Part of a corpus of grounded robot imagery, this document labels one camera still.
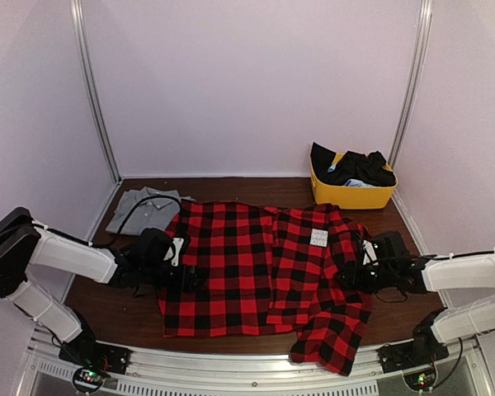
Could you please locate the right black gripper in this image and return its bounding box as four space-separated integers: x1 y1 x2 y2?
332 261 396 295

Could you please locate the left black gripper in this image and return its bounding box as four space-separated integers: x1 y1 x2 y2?
141 262 205 292

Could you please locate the yellow plastic bin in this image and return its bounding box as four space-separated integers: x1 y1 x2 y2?
309 151 398 210

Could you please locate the red black plaid shirt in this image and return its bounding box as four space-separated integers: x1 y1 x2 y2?
158 202 372 375

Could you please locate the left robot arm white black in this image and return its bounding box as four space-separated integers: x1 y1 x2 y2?
0 207 203 366

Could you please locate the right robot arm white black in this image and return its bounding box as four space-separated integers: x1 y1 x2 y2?
335 232 495 365

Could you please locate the folded grey shirt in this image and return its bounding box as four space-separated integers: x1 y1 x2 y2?
106 187 182 236

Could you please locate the light blue garment in bin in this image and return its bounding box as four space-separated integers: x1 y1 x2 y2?
327 164 374 188

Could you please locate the black garment in bin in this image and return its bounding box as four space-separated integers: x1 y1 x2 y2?
310 143 397 187

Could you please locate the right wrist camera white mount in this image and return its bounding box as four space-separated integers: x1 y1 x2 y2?
361 240 377 265

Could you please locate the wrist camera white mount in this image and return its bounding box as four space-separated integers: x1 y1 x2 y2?
361 240 377 265
164 236 190 267

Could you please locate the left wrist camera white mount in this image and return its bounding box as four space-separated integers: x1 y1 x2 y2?
164 236 190 267

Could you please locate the right black cable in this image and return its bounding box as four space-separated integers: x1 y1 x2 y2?
375 255 422 304

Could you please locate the black cable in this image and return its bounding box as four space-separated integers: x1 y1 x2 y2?
375 255 422 304
106 196 182 244

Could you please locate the left black cable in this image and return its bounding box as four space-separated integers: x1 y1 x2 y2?
106 196 182 244

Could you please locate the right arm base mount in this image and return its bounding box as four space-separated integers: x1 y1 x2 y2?
377 341 449 393

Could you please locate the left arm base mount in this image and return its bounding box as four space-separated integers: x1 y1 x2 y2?
59 343 130 394

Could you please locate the front aluminium rail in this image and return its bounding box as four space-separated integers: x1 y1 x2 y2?
24 325 495 396

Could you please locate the right aluminium frame post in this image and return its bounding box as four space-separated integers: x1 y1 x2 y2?
389 0 433 169

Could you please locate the aluminium frame post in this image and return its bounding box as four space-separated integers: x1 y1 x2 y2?
69 0 122 184
389 0 433 169

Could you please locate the left aluminium frame post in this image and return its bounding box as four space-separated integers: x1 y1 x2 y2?
69 0 122 184

